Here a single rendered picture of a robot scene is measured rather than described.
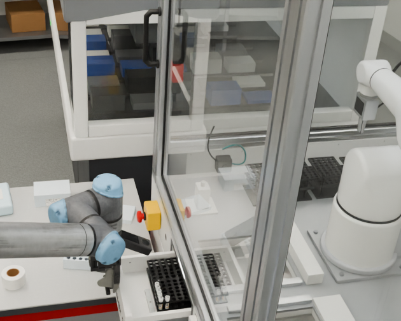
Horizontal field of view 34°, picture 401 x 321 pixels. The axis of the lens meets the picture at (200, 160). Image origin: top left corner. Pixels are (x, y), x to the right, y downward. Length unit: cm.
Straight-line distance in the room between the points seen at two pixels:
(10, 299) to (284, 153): 123
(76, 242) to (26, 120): 308
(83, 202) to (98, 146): 94
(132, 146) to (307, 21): 169
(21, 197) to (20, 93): 244
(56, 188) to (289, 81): 153
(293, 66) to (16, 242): 69
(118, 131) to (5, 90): 247
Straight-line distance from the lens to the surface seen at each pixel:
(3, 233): 138
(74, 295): 207
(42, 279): 213
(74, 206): 162
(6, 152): 419
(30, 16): 547
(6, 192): 243
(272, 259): 118
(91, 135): 252
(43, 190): 242
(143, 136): 256
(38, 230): 143
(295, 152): 106
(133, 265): 201
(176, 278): 192
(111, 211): 168
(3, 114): 461
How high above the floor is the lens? 220
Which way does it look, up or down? 32 degrees down
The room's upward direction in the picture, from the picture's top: 5 degrees clockwise
